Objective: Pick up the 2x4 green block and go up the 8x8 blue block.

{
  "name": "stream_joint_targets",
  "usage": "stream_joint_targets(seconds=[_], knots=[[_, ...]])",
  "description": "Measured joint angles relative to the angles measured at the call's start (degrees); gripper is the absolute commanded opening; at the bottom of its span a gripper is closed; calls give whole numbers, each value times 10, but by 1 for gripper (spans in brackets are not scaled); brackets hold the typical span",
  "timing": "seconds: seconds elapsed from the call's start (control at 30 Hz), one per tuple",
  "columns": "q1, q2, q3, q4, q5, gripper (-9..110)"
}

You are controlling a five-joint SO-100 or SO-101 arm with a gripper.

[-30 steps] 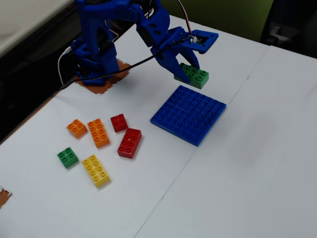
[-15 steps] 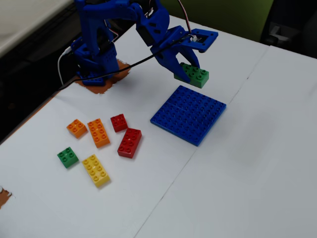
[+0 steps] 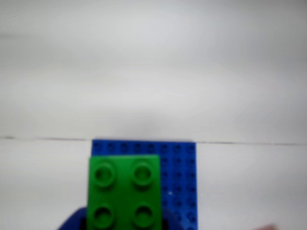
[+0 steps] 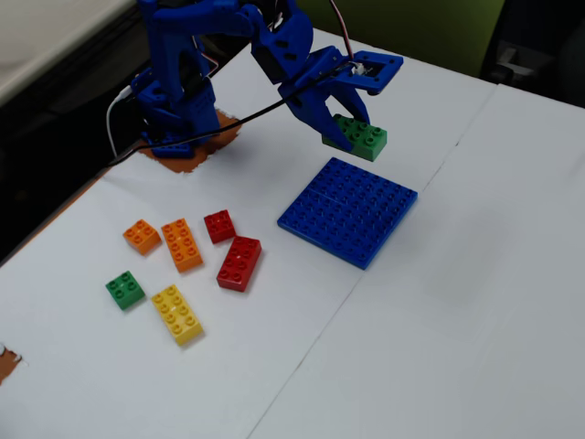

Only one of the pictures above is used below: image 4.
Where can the red 2x4 toy block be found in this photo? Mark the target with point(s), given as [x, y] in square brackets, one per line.
[238, 265]

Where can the green partition panel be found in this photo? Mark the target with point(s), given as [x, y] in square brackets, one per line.
[411, 27]

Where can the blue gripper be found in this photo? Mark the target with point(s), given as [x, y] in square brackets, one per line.
[314, 101]

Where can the green 2x2 toy block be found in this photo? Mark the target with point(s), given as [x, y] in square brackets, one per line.
[124, 292]

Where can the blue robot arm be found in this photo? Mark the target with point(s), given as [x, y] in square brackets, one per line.
[173, 68]

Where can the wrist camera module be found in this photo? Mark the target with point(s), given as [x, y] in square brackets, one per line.
[379, 68]

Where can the green 2x4 toy block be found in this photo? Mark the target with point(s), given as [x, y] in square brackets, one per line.
[371, 142]

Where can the orange 2x4 toy block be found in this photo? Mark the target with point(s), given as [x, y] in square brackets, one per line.
[182, 247]

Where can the orange 2x2 toy block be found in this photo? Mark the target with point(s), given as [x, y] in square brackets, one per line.
[142, 238]

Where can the blue 8x8 toy plate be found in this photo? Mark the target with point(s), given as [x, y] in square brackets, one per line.
[349, 212]

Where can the yellow 2x4 toy block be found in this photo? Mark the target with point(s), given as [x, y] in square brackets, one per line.
[177, 316]

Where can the red 2x2 toy block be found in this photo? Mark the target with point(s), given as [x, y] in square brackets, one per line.
[220, 227]

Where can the white desk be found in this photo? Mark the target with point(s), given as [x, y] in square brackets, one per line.
[41, 32]

